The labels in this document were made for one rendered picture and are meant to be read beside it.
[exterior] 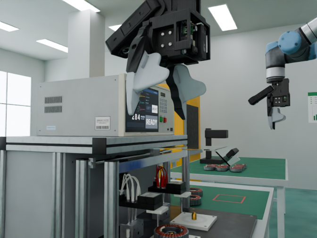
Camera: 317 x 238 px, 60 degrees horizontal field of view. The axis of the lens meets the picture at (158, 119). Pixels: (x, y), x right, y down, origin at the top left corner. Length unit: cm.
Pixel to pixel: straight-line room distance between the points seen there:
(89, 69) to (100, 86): 407
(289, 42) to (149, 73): 80
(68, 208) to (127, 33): 60
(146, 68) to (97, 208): 71
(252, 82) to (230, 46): 95
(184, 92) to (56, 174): 54
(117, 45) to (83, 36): 481
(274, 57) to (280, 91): 14
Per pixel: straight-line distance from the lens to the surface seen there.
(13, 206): 105
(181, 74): 45
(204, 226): 110
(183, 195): 114
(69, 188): 89
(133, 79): 35
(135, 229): 98
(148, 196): 93
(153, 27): 40
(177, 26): 39
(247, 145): 620
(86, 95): 98
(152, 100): 107
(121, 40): 45
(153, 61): 37
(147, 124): 103
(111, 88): 92
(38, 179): 95
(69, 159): 87
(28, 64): 896
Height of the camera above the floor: 113
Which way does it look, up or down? 3 degrees up
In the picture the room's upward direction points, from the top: straight up
